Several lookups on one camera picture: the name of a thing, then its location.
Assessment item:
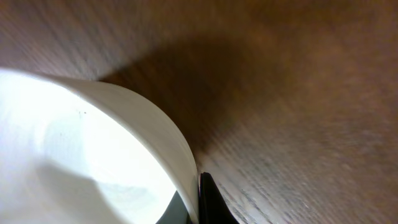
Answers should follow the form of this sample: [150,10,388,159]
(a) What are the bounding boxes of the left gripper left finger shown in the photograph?
[156,191,190,224]

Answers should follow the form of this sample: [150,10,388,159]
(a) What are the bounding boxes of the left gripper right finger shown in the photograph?
[199,172,238,224]

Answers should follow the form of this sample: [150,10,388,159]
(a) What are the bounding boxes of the white bowl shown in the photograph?
[1,68,199,223]

